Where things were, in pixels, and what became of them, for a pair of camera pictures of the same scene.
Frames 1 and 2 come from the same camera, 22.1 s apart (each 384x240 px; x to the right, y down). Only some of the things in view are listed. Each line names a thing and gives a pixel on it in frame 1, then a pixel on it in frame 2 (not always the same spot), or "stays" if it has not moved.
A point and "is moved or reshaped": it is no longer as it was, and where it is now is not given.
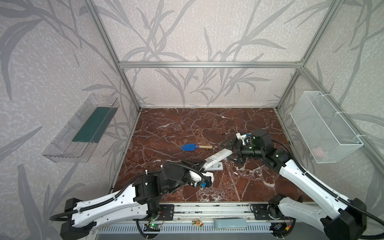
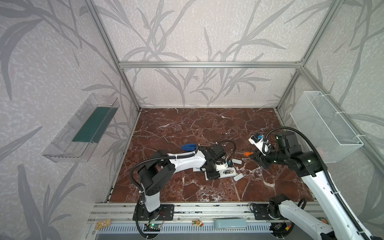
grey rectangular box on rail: (230, 223) stays
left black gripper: (197, 168) → (212, 169)
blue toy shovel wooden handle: (192, 147) stays
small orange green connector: (198, 222) stays
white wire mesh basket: (328, 137) stays
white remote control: (217, 157) is moved or reshaped
